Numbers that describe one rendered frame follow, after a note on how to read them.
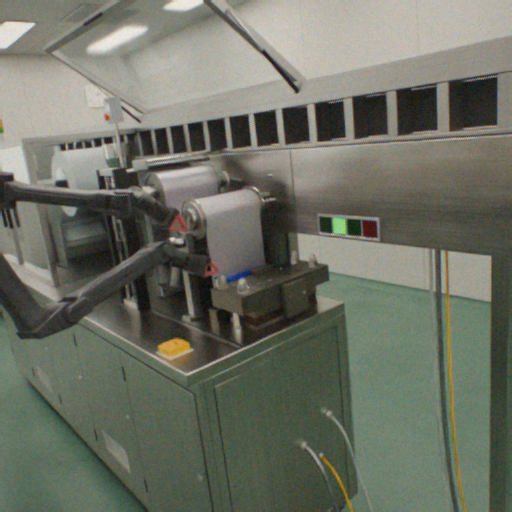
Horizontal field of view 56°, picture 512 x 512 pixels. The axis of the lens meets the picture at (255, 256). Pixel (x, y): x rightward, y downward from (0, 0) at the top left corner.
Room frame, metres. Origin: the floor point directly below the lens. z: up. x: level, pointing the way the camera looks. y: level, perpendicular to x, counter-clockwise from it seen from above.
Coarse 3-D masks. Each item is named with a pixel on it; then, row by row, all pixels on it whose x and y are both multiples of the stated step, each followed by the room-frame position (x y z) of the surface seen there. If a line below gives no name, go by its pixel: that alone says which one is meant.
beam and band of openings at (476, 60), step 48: (480, 48) 1.20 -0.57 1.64; (240, 96) 1.90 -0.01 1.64; (288, 96) 1.70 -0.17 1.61; (336, 96) 1.54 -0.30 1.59; (384, 96) 1.49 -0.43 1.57; (432, 96) 1.37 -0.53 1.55; (480, 96) 1.27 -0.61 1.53; (144, 144) 2.58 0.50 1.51; (192, 144) 2.22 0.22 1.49; (240, 144) 2.00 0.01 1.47; (288, 144) 1.73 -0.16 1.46; (336, 144) 1.55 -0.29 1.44
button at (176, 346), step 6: (168, 342) 1.37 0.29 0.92; (174, 342) 1.37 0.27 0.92; (180, 342) 1.36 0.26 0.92; (186, 342) 1.36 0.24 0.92; (162, 348) 1.34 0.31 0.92; (168, 348) 1.33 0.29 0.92; (174, 348) 1.32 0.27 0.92; (180, 348) 1.33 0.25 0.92; (186, 348) 1.34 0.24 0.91; (168, 354) 1.32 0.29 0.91; (174, 354) 1.32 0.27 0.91
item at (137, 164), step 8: (200, 152) 2.00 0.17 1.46; (208, 152) 1.98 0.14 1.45; (216, 152) 2.00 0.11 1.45; (136, 160) 1.84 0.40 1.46; (144, 160) 1.80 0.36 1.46; (152, 160) 1.82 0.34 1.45; (160, 160) 1.84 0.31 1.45; (168, 160) 1.86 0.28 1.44; (176, 160) 1.90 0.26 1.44; (136, 168) 1.85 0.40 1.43; (144, 168) 1.80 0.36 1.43
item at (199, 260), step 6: (186, 252) 1.53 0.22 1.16; (192, 258) 1.51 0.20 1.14; (198, 258) 1.53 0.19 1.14; (204, 258) 1.52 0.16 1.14; (186, 264) 1.50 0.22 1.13; (192, 264) 1.51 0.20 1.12; (198, 264) 1.52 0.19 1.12; (204, 264) 1.51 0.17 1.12; (186, 270) 1.51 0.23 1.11; (192, 270) 1.52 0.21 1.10; (198, 270) 1.52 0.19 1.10
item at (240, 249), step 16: (256, 224) 1.71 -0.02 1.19; (208, 240) 1.58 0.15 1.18; (224, 240) 1.62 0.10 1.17; (240, 240) 1.66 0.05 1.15; (256, 240) 1.71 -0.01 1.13; (224, 256) 1.62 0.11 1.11; (240, 256) 1.66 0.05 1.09; (256, 256) 1.70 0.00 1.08; (224, 272) 1.61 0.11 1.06; (240, 272) 1.65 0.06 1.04
